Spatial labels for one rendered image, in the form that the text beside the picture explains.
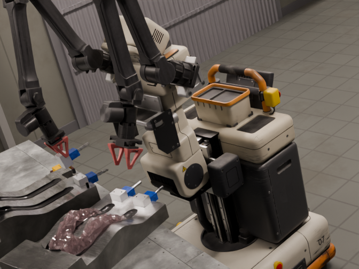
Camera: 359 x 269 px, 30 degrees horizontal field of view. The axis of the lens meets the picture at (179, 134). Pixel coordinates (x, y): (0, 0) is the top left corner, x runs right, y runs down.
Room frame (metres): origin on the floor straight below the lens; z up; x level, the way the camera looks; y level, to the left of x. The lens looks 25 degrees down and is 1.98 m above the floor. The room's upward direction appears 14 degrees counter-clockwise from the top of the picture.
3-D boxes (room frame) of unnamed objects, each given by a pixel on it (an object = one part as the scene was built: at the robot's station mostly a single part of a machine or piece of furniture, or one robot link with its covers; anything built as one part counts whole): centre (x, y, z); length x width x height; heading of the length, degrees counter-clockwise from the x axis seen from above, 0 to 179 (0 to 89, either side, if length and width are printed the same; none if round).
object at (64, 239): (1.87, 0.37, 0.90); 0.26 x 0.18 x 0.08; 136
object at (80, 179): (2.21, 0.35, 0.89); 0.13 x 0.05 x 0.05; 118
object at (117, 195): (2.10, 0.23, 0.85); 0.13 x 0.05 x 0.05; 136
